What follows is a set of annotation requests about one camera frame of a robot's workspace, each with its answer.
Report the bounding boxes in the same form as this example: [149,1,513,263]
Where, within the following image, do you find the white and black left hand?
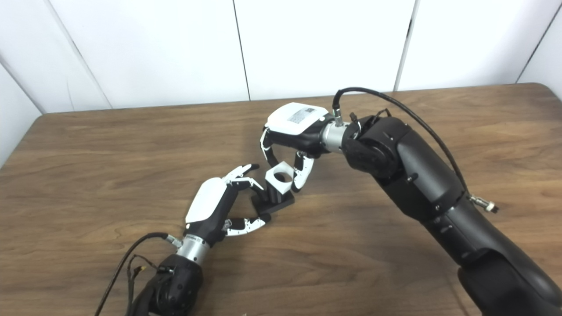
[184,164,272,247]

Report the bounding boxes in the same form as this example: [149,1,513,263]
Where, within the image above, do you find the white and black right hand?
[260,102,334,194]

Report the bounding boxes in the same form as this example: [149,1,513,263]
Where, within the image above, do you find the white square piece with hole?
[265,161,295,194]

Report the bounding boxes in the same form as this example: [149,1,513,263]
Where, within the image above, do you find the black peg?
[251,178,295,215]

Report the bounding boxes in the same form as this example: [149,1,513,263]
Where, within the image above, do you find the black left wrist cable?
[94,232,183,316]

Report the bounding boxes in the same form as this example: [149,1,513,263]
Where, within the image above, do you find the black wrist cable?
[331,86,500,214]
[94,232,183,316]

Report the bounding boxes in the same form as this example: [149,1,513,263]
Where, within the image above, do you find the thin wires on right arm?
[349,108,391,132]

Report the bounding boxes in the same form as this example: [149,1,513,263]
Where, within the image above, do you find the thin wires on arm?
[125,254,161,308]
[349,108,391,132]

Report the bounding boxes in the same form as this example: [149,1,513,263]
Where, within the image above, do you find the thin wires on left arm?
[125,254,161,308]

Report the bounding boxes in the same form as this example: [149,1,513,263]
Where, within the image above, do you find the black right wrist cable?
[331,86,500,214]

